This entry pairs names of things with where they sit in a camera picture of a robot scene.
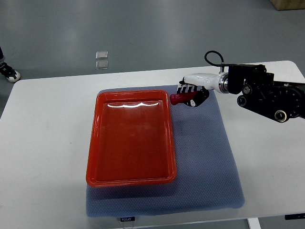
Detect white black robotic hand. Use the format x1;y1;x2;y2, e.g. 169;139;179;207
176;73;222;107

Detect red pepper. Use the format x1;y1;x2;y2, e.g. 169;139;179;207
170;92;198;105

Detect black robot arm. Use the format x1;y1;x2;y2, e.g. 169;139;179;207
218;63;305;123

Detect red plastic tray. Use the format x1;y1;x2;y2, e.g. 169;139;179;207
86;89;177;187

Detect blue-grey padded mat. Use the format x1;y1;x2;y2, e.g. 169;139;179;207
86;91;244;218

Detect upper silver floor plate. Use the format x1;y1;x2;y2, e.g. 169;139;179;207
95;51;108;60

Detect cardboard box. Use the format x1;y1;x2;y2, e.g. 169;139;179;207
270;0;305;10

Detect white table leg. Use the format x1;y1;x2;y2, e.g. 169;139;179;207
247;218;261;229

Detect black mat label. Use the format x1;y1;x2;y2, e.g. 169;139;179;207
120;217;135;222

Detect black table label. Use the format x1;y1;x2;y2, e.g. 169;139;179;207
285;213;305;220

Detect black white sneaker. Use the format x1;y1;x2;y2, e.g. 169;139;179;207
0;62;20;83

